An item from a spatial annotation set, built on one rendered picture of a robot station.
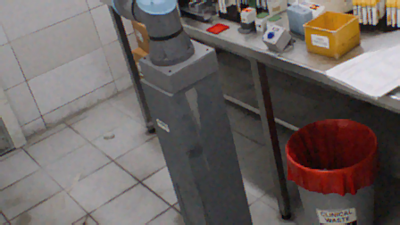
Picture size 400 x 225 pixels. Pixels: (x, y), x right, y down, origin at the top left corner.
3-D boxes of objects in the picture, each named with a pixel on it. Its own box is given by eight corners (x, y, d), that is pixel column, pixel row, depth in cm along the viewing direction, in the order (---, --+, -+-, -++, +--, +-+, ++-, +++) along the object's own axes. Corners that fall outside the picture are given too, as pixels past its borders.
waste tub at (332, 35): (305, 52, 186) (302, 25, 181) (329, 36, 194) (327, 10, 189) (337, 60, 177) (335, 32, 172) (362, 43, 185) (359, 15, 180)
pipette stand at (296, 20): (287, 34, 202) (282, 9, 197) (301, 27, 204) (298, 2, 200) (303, 41, 194) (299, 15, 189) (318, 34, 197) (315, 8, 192)
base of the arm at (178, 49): (161, 71, 176) (152, 45, 171) (144, 55, 187) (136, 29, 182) (202, 53, 181) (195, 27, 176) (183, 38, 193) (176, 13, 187)
